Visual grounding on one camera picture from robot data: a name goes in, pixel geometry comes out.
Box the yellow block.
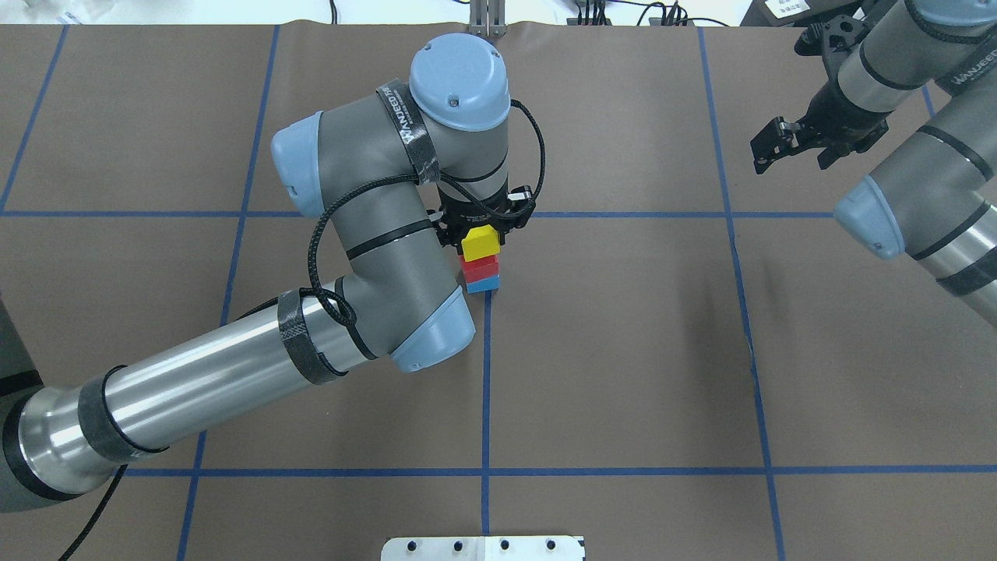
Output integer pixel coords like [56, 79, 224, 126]
[460, 226, 502, 262]

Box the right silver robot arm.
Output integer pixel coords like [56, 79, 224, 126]
[750, 1, 996, 324]

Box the red block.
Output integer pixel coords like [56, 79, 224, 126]
[459, 255, 499, 284]

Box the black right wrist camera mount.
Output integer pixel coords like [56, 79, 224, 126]
[793, 15, 869, 57]

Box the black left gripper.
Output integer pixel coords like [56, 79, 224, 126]
[433, 184, 537, 248]

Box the aluminium frame post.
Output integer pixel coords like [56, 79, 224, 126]
[467, 0, 508, 40]

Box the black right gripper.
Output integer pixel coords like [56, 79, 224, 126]
[750, 82, 890, 175]

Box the blue block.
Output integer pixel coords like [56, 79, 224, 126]
[466, 274, 501, 294]

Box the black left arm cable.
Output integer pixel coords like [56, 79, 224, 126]
[55, 100, 546, 561]

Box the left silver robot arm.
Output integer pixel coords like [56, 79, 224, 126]
[2, 33, 539, 513]

